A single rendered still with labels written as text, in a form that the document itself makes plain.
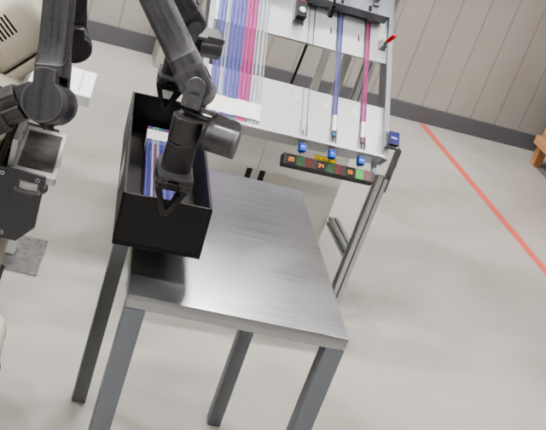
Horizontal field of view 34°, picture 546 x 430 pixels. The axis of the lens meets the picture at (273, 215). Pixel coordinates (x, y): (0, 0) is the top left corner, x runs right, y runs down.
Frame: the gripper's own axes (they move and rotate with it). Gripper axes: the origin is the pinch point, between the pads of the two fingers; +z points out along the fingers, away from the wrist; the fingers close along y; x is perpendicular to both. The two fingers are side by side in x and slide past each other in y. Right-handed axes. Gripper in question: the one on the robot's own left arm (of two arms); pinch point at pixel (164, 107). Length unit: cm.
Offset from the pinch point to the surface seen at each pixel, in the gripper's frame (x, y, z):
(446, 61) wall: -214, 379, 56
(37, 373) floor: 16, 12, 95
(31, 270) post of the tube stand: 25, 67, 95
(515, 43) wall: -259, 383, 32
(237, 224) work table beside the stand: -21.4, -23.2, 15.7
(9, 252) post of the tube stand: 34, 75, 94
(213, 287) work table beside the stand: -14, -55, 15
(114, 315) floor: -5, 51, 96
